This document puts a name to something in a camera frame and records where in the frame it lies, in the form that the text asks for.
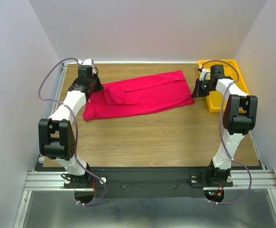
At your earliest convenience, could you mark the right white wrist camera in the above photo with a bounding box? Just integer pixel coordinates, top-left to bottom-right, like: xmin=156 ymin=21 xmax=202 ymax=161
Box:
xmin=198 ymin=65 xmax=210 ymax=81

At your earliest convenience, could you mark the aluminium frame rail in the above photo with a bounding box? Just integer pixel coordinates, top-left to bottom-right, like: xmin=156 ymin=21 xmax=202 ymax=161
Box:
xmin=13 ymin=58 xmax=76 ymax=228

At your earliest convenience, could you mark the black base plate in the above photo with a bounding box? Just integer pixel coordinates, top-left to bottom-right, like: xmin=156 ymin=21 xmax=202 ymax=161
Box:
xmin=37 ymin=162 xmax=234 ymax=202

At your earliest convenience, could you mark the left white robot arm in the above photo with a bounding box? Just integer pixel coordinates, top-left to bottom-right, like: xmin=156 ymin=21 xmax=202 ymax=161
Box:
xmin=38 ymin=63 xmax=103 ymax=188

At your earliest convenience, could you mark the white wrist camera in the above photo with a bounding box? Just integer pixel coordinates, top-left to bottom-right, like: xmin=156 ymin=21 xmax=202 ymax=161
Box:
xmin=77 ymin=58 xmax=94 ymax=67
xmin=198 ymin=65 xmax=210 ymax=81

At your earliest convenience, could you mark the red t shirt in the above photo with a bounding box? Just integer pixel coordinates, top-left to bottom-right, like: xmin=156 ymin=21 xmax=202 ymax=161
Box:
xmin=83 ymin=70 xmax=195 ymax=121

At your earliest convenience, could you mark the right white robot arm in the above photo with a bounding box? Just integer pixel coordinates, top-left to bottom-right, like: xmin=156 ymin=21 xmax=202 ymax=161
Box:
xmin=191 ymin=60 xmax=258 ymax=185

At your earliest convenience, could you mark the yellow plastic bin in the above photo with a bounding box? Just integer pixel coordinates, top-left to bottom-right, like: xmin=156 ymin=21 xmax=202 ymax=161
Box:
xmin=198 ymin=59 xmax=249 ymax=113

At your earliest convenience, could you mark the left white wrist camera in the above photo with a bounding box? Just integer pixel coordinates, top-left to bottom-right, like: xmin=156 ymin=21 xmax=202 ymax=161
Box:
xmin=77 ymin=58 xmax=94 ymax=67

